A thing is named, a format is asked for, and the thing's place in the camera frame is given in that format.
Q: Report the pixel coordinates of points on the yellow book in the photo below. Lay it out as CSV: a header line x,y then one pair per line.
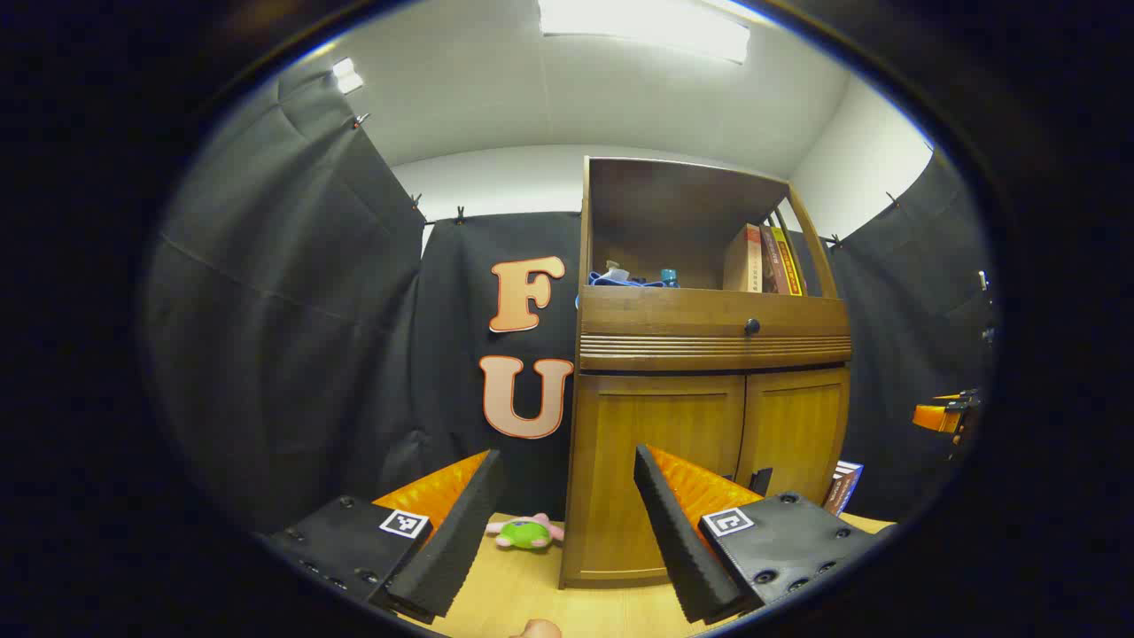
x,y
787,261

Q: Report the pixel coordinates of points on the small ceiling light panel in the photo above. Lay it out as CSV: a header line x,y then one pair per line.
x,y
347,75

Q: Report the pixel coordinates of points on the brown book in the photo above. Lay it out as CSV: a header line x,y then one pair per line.
x,y
772,266

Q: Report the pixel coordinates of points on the blue and white box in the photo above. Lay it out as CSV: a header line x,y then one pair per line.
x,y
842,487

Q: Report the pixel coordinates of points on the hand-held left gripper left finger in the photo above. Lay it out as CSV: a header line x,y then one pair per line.
x,y
456,540

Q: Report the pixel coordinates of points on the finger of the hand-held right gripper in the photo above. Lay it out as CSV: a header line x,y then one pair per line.
x,y
935,416

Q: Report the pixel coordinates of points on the green and pink plush toy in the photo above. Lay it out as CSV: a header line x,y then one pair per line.
x,y
524,534

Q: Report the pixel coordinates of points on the wooden shoe cabinet door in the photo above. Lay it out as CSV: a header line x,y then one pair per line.
x,y
620,443
797,425

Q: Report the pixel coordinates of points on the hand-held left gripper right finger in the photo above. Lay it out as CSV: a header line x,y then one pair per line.
x,y
673,540

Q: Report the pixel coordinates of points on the wooden double-door shoe cabinet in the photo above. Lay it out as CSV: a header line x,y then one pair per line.
x,y
709,310

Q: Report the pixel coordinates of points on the small blue bottle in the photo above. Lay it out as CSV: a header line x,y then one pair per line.
x,y
670,278

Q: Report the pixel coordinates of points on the blue and white cloth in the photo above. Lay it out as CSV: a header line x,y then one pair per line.
x,y
620,280

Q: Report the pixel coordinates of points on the black backdrop cloth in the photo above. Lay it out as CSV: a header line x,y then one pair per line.
x,y
292,310

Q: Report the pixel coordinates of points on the beige book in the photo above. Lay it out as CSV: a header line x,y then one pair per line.
x,y
742,261

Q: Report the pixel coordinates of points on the large ceiling light panel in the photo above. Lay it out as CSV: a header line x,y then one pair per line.
x,y
638,27

